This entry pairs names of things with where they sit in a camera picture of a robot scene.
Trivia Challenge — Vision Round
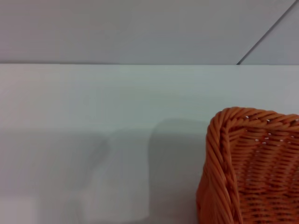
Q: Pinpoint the orange woven plastic basket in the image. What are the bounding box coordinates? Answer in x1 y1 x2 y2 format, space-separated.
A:
196 106 299 224

